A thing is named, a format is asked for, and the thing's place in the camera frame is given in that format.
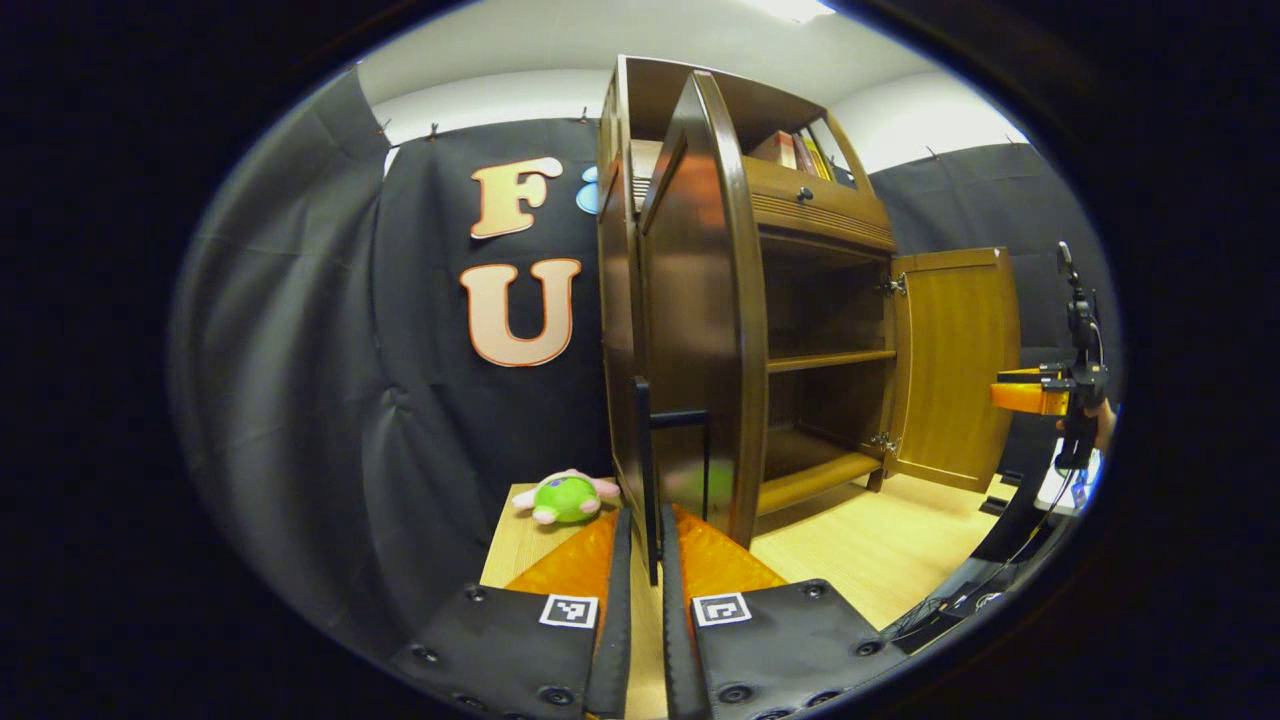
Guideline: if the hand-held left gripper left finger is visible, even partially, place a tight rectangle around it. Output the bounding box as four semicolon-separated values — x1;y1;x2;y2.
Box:
390;508;633;720

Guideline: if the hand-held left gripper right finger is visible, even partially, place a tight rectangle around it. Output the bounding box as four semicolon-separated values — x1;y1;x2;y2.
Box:
660;505;906;720

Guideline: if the wooden shoe cabinet door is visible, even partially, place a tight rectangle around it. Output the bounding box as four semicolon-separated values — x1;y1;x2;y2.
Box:
637;70;769;549
885;247;1021;493

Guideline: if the wooden double-door shoe cabinet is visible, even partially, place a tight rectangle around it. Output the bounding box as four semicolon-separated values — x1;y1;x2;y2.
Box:
597;55;1021;551

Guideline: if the green plush toy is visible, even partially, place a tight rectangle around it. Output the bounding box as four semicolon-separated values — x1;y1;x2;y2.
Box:
512;469;621;526

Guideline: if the wooden inner shelf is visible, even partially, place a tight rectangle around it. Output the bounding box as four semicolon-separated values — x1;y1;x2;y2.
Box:
767;349;898;376

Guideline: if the wooden ribbed drawer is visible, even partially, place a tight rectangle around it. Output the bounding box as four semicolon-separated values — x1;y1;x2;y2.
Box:
745;155;898;253

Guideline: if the yellow book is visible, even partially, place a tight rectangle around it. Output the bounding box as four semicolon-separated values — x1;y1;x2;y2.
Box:
800;128;837;183

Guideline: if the black backdrop cloth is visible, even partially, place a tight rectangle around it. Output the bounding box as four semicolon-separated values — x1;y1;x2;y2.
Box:
168;65;1121;651

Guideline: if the large ceiling light panel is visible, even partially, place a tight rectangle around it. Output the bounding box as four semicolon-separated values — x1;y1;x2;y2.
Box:
745;0;836;24

